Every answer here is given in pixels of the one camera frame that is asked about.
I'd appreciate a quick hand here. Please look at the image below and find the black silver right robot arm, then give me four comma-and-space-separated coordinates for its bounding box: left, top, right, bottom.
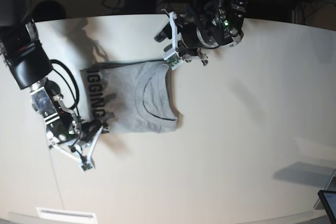
1, 0, 102, 155

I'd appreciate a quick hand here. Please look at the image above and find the black tablet screen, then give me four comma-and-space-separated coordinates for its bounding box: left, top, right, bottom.
324, 193, 336, 224

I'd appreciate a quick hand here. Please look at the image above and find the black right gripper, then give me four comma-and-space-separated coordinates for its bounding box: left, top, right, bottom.
60, 119, 104, 153

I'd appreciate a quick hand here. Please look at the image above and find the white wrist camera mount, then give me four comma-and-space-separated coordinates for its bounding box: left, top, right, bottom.
48, 126, 103, 173
162, 8, 184, 70

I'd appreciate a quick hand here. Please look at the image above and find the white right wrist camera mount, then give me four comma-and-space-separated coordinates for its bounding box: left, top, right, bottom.
48, 126, 103, 173

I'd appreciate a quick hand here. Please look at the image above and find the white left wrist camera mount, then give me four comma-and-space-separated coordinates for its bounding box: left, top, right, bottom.
162, 8, 184, 70

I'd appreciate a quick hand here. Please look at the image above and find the grey T-shirt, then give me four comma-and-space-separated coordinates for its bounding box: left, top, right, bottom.
80, 61, 180, 133

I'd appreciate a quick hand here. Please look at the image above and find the grey tablet stand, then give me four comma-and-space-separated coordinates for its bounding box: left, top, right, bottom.
314, 169, 335, 210

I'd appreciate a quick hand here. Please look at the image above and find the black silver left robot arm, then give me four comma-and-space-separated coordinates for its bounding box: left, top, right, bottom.
154, 0, 250, 70

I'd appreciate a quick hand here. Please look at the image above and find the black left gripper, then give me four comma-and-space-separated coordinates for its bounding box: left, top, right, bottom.
154, 10, 218, 66

